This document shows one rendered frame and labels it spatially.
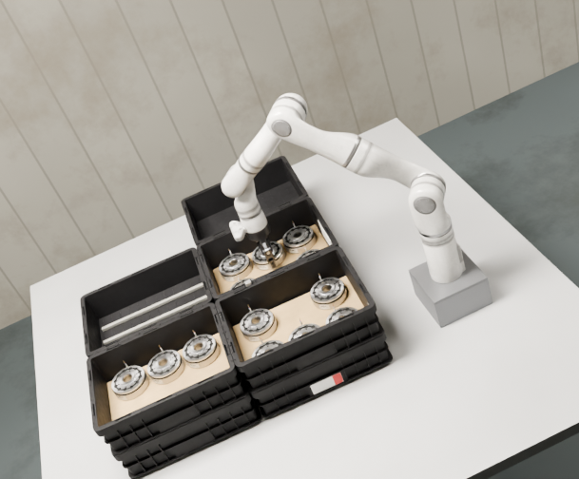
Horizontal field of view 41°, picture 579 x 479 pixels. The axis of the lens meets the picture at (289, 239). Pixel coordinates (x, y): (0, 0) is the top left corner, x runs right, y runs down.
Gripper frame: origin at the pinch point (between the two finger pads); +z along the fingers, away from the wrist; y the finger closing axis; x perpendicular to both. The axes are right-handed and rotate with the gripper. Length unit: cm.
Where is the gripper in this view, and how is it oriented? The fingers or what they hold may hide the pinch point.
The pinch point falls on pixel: (270, 258)
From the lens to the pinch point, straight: 244.9
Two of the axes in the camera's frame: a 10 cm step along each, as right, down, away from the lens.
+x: -9.1, 4.1, -0.4
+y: -2.7, -5.3, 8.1
